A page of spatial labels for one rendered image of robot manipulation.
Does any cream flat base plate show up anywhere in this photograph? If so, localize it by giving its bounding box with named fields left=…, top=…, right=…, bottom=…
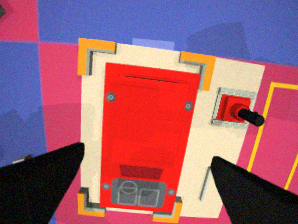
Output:
left=77, top=38, right=265, bottom=223

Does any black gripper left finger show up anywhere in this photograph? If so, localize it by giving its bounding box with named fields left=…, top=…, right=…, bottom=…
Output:
left=0, top=142, right=85, bottom=224

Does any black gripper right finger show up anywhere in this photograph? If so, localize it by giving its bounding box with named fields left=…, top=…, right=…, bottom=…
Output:
left=210, top=156, right=298, bottom=224

